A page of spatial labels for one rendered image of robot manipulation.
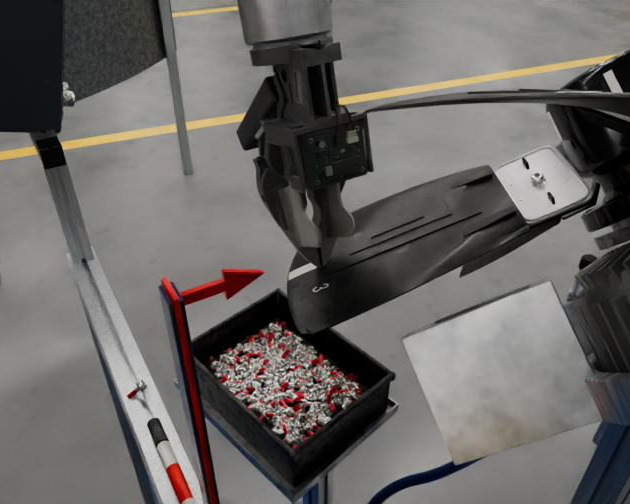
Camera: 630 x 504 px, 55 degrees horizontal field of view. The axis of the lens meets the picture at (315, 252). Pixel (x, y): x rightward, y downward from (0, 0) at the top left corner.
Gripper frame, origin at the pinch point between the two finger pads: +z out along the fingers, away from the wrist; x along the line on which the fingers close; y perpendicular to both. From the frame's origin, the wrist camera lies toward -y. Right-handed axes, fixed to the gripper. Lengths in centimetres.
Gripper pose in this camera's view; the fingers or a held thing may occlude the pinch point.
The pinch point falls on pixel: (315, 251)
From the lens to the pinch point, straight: 60.6
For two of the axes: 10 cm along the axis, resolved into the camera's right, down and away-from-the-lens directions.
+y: 4.7, 2.7, -8.4
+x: 8.7, -3.1, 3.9
